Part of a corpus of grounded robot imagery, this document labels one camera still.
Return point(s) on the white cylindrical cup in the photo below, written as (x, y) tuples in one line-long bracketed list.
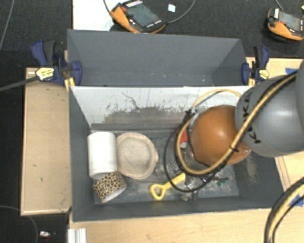
[(102, 154)]

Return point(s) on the yellow toy shovel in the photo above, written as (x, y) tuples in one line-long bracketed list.
[(158, 191)]

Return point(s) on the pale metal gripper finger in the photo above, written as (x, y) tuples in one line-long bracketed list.
[(188, 197), (172, 167)]

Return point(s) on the grey metal bin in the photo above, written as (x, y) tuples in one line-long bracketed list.
[(152, 62)]

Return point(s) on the pale wood board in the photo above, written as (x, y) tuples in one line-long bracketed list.
[(46, 140)]

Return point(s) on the beige cloth hat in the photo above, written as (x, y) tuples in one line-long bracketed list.
[(135, 154)]

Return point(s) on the leopard print tape roll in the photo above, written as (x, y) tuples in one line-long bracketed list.
[(109, 186)]

